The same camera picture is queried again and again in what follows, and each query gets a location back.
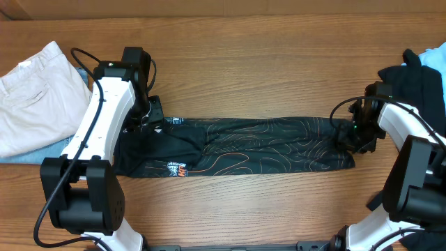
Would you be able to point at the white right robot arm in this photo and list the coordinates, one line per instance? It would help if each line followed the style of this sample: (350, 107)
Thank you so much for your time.
(413, 197)

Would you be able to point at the beige folded trousers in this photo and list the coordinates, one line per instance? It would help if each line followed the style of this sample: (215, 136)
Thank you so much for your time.
(43, 100)

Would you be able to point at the black garment pile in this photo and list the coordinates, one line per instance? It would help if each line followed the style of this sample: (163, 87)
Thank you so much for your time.
(394, 76)

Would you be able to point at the light blue garment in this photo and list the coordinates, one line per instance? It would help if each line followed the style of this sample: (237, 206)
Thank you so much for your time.
(435, 59)

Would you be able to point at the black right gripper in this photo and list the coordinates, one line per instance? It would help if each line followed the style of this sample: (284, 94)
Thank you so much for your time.
(345, 143)

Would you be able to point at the black printed cycling jersey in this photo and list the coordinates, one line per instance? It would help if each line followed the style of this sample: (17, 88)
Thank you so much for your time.
(217, 147)

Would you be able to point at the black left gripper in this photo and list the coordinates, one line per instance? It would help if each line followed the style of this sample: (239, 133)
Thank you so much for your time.
(156, 117)

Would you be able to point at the blue folded jeans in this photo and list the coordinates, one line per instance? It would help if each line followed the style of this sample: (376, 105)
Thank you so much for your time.
(36, 157)

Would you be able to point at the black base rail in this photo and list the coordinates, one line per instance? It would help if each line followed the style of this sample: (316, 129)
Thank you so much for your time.
(244, 245)

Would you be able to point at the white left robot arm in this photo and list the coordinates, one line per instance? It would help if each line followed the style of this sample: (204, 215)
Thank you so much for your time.
(84, 199)

